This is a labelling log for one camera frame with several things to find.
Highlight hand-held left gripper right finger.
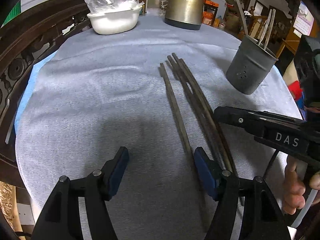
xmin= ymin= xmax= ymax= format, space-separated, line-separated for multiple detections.
xmin=194 ymin=147 xmax=292 ymax=240

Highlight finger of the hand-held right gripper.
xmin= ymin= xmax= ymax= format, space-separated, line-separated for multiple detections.
xmin=214 ymin=106 xmax=308 ymax=140

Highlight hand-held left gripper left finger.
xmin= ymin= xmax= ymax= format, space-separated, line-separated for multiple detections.
xmin=32 ymin=146 xmax=130 ymax=240

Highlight dark metal chopstick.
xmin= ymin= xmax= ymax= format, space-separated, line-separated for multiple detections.
xmin=166 ymin=55 xmax=223 ymax=168
xmin=219 ymin=0 xmax=250 ymax=39
xmin=259 ymin=9 xmax=273 ymax=48
xmin=159 ymin=63 xmax=201 ymax=172
xmin=264 ymin=9 xmax=276 ymax=51
xmin=178 ymin=59 xmax=234 ymax=173

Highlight grey metal utensil holder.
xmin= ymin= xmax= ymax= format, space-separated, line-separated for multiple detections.
xmin=226 ymin=35 xmax=279 ymax=95

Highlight pile of dark chopsticks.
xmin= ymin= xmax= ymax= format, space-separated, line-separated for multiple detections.
xmin=172 ymin=53 xmax=237 ymax=176

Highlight person's right hand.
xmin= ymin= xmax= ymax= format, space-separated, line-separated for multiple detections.
xmin=283 ymin=155 xmax=320 ymax=215

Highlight grey tablecloth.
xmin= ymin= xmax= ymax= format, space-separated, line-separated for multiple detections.
xmin=15 ymin=12 xmax=304 ymax=240

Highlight wooden staircase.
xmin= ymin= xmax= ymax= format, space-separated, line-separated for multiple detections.
xmin=240 ymin=0 xmax=300 ymax=55

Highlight orange carton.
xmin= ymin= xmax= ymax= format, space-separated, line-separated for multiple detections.
xmin=202 ymin=0 xmax=218 ymax=26

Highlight bronze electric kettle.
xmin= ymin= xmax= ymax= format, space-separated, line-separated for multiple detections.
xmin=164 ymin=0 xmax=204 ymax=31

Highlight blue under cloth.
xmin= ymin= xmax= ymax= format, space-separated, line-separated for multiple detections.
xmin=14 ymin=52 xmax=58 ymax=128

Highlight white bowl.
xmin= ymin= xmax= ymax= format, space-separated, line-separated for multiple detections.
xmin=86 ymin=5 xmax=143 ymax=36

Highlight carved wooden sideboard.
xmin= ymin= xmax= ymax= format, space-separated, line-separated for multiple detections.
xmin=0 ymin=0 xmax=93 ymax=188

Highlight white cable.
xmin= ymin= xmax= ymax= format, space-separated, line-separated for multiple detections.
xmin=291 ymin=187 xmax=318 ymax=228

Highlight pink wall calendar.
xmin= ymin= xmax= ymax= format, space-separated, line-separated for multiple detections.
xmin=293 ymin=1 xmax=315 ymax=36

